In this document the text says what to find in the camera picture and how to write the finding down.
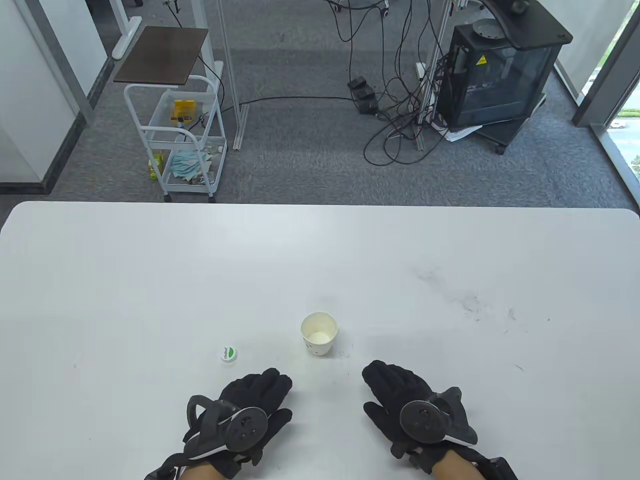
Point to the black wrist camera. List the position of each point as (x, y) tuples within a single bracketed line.
[(162, 467), (497, 467)]

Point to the white power strip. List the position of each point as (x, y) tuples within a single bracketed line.
[(420, 70)]

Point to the person's left forearm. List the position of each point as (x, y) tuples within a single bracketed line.
[(200, 472)]

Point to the person's left hand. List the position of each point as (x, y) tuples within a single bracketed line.
[(272, 387)]

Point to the black round hand tracker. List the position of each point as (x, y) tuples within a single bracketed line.
[(422, 422), (245, 429)]

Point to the person's right hand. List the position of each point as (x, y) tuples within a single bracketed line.
[(395, 382)]

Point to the white green bottle cap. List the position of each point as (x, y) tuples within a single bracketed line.
[(229, 353)]

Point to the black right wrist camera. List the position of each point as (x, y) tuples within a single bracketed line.
[(497, 467)]

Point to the dark brown wooden board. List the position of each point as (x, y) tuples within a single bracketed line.
[(160, 55)]

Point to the pile of light blue cloths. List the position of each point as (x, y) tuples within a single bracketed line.
[(189, 165)]

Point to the white desk leg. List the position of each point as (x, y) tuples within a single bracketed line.
[(122, 30), (206, 45)]

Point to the silver aluminium frame post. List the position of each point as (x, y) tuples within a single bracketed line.
[(231, 75), (425, 120)]

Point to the person's right forearm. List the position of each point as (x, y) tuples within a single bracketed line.
[(457, 469)]

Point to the yellow plastic box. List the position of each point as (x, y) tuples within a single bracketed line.
[(183, 110)]

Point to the black power adapter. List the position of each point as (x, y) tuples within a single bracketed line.
[(360, 84), (367, 103)]

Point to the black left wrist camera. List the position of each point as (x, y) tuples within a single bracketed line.
[(162, 467)]

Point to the black round right hand tracker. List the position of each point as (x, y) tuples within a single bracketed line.
[(422, 422)]

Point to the white paper cup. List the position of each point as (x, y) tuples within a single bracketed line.
[(320, 336)]

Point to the white paper sheets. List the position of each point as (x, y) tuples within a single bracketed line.
[(462, 132)]

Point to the black glass equipment cabinet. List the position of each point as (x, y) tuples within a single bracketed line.
[(500, 80)]

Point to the yellow green small bottle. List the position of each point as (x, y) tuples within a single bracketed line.
[(157, 164)]

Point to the black round left hand tracker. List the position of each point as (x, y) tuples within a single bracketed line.
[(245, 429)]

